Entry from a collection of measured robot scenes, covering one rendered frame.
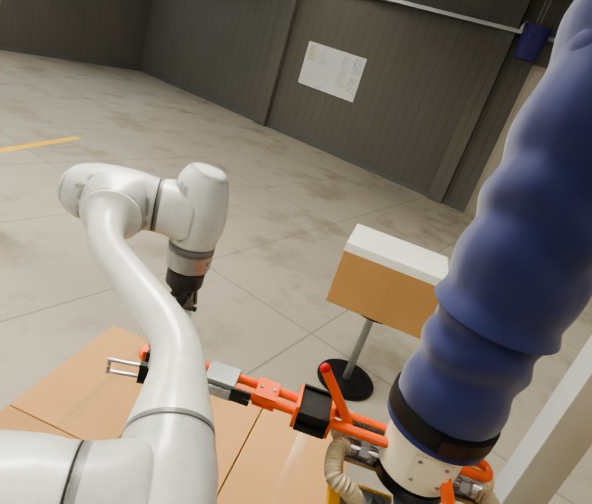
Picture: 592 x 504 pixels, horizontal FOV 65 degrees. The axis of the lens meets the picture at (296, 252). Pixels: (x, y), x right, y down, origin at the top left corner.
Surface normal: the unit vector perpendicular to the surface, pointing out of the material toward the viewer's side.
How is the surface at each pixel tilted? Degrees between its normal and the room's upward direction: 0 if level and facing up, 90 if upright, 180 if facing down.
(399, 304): 90
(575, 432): 90
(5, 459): 1
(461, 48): 90
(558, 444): 90
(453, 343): 68
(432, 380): 74
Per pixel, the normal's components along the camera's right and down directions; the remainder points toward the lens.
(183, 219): 0.07, 0.42
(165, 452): 0.22, -0.81
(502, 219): -0.82, -0.33
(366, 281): -0.27, 0.33
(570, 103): -0.78, -0.07
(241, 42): -0.55, 0.19
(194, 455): 0.66, -0.65
